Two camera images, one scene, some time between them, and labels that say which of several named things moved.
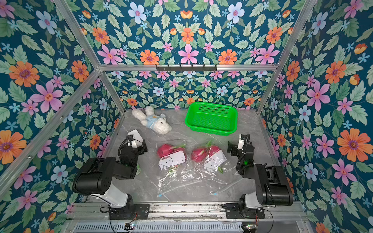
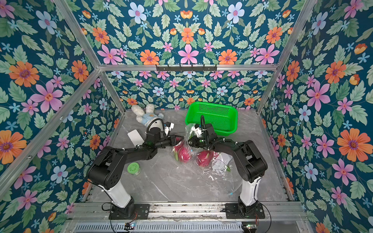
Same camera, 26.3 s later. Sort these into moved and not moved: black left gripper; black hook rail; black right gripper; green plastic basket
Moved: black right gripper; black left gripper
Not moved: green plastic basket; black hook rail
